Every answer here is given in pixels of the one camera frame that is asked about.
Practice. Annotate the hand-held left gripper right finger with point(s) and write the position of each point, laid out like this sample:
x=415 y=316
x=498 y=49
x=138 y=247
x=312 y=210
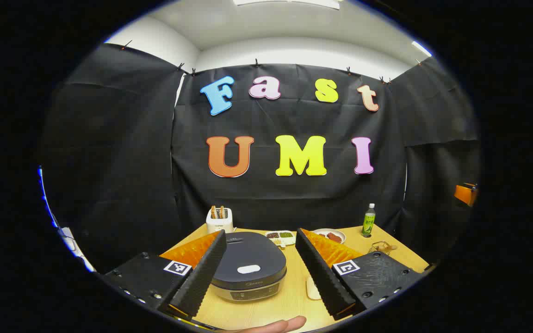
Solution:
x=322 y=277

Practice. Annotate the white divided dish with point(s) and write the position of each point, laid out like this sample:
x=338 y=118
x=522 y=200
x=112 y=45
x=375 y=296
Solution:
x=286 y=235

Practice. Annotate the pile of white rice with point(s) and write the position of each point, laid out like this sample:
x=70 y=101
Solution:
x=313 y=287

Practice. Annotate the black backdrop cloth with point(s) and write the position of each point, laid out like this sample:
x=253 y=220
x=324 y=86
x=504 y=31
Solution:
x=266 y=203

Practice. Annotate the white round plate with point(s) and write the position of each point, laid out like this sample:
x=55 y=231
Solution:
x=339 y=232

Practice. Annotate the ceiling light panel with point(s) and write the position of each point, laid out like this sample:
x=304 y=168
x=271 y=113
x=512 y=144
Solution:
x=289 y=2
x=421 y=48

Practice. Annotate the white toaster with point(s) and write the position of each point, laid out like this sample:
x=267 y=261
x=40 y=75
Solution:
x=219 y=224

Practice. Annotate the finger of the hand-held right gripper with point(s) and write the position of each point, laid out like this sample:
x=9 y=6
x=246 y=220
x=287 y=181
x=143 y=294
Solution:
x=465 y=194

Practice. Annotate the wooden spoon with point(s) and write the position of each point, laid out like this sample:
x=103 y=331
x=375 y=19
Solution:
x=390 y=248

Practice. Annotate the green drink bottle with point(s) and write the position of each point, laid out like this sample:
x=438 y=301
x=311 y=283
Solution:
x=368 y=222

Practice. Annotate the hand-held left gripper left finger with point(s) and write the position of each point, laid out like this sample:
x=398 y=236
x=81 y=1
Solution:
x=201 y=277

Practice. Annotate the dark grey rice cooker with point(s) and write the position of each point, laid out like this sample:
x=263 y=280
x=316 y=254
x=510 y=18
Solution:
x=248 y=259

